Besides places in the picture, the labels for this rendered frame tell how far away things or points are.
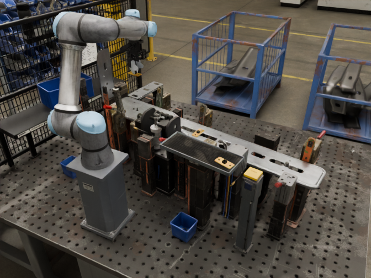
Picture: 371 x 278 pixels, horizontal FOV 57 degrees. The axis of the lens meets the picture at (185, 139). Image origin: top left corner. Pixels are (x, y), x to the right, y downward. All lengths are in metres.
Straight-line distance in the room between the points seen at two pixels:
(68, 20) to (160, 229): 1.08
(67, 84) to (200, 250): 0.98
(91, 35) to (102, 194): 0.70
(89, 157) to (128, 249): 0.50
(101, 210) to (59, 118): 0.48
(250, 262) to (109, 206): 0.72
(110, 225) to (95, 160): 0.38
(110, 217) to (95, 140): 0.42
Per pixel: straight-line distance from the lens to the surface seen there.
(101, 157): 1.58
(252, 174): 1.46
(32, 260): 2.36
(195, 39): 3.90
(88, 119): 1.52
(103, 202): 1.68
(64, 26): 1.56
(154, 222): 1.87
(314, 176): 1.78
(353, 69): 4.33
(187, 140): 1.63
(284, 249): 1.82
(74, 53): 1.57
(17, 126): 2.21
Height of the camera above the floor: 2.07
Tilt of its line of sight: 34 degrees down
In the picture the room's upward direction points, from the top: straight up
